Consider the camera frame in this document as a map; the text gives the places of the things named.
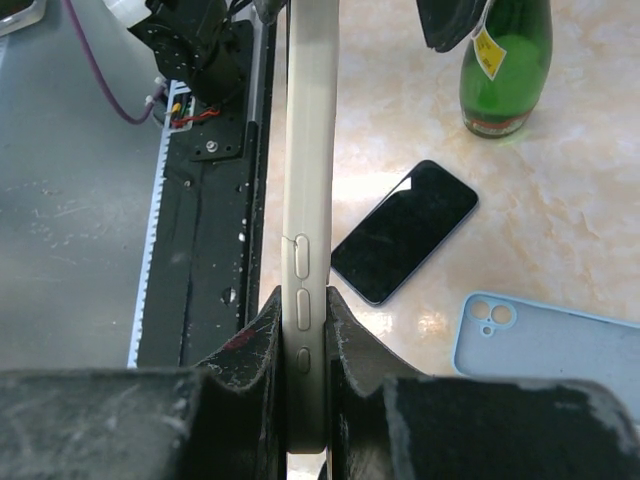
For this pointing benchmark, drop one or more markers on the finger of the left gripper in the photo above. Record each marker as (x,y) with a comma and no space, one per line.
(445,23)

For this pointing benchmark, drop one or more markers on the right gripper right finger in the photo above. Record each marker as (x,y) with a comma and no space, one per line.
(386,420)

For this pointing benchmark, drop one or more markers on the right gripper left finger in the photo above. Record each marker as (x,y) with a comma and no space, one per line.
(220,419)

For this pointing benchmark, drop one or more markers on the bare black phone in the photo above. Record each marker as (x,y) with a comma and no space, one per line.
(408,225)

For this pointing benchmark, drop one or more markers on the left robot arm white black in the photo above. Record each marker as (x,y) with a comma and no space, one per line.
(191,40)

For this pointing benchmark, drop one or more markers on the green glass bottle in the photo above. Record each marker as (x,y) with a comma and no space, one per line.
(505,66)

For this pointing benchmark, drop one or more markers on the phones on back shelf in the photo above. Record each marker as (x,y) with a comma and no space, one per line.
(18,14)

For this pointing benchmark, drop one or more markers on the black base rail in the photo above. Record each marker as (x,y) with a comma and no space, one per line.
(204,279)

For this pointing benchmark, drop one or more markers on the white slotted cable duct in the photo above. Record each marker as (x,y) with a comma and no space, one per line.
(152,224)

